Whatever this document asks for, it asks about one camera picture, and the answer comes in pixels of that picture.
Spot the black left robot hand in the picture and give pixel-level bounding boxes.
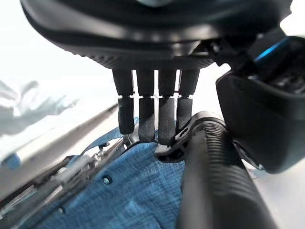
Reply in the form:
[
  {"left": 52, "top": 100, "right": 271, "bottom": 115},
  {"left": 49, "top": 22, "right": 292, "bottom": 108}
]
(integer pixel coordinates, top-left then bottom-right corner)
[{"left": 20, "top": 0, "right": 305, "bottom": 174}]

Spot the black ribbed wheelchair handle grip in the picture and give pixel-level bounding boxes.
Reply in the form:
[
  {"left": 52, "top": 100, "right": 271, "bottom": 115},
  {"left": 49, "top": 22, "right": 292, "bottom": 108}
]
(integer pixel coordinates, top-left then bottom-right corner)
[{"left": 175, "top": 111, "right": 281, "bottom": 229}]

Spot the black wheelchair brake lever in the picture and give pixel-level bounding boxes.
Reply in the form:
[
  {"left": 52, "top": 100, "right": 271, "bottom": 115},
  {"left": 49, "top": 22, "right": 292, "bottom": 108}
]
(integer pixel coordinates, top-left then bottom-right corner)
[{"left": 154, "top": 117, "right": 200, "bottom": 163}]

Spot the white crumpled bed sheet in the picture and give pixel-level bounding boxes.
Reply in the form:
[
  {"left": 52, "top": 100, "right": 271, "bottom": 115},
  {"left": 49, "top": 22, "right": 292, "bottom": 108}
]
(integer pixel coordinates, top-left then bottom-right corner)
[{"left": 0, "top": 78, "right": 81, "bottom": 146}]

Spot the blue fabric wheelchair backrest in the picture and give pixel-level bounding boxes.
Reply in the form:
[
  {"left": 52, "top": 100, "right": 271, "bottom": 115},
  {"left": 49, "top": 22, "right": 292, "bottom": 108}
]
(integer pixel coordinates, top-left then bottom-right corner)
[{"left": 22, "top": 116, "right": 190, "bottom": 229}]

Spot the silver metal tube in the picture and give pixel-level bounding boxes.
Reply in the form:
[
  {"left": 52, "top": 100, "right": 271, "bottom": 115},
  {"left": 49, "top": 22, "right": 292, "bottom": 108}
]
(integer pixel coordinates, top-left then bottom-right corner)
[{"left": 0, "top": 104, "right": 120, "bottom": 167}]

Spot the chrome wheelchair frame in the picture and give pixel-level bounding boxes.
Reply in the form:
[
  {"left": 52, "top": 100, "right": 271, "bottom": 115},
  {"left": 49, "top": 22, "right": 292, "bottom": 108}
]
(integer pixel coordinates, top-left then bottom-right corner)
[{"left": 0, "top": 133, "right": 138, "bottom": 224}]

